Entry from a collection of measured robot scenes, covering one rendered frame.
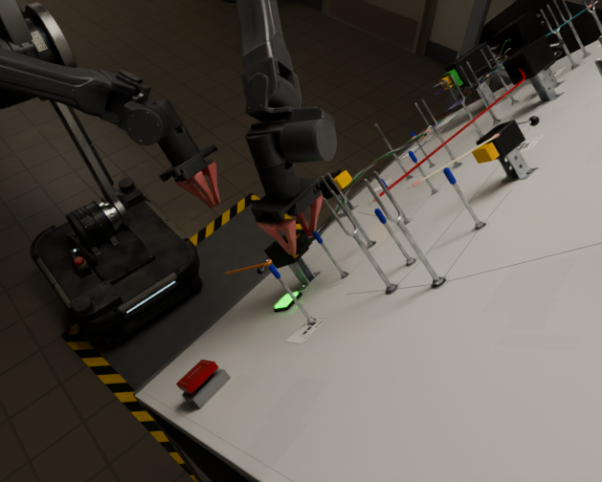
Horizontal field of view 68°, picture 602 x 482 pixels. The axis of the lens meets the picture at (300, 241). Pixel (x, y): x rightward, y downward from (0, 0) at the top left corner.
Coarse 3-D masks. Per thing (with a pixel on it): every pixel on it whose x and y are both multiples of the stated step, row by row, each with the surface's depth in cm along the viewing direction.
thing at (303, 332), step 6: (318, 318) 60; (324, 318) 59; (306, 324) 61; (312, 324) 60; (318, 324) 58; (300, 330) 61; (306, 330) 59; (312, 330) 58; (294, 336) 60; (300, 336) 59; (306, 336) 58; (294, 342) 58; (300, 342) 57
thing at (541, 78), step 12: (528, 48) 79; (540, 48) 80; (516, 60) 80; (528, 60) 79; (540, 60) 80; (552, 60) 81; (516, 72) 83; (528, 72) 80; (540, 72) 82; (540, 84) 84; (540, 96) 84; (552, 96) 83
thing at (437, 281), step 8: (376, 176) 46; (368, 184) 45; (376, 200) 45; (392, 200) 46; (384, 208) 45; (400, 216) 46; (400, 224) 46; (408, 232) 46; (408, 240) 47; (416, 248) 47; (424, 256) 47; (424, 264) 47; (432, 272) 47; (440, 280) 47
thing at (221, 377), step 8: (216, 376) 60; (224, 376) 61; (208, 384) 59; (216, 384) 60; (184, 392) 63; (200, 392) 59; (208, 392) 59; (192, 400) 58; (200, 400) 58; (208, 400) 59
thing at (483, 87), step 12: (480, 48) 104; (492, 48) 107; (456, 60) 109; (468, 60) 105; (480, 60) 105; (468, 72) 105; (480, 72) 105; (468, 84) 106; (480, 84) 108; (492, 96) 109
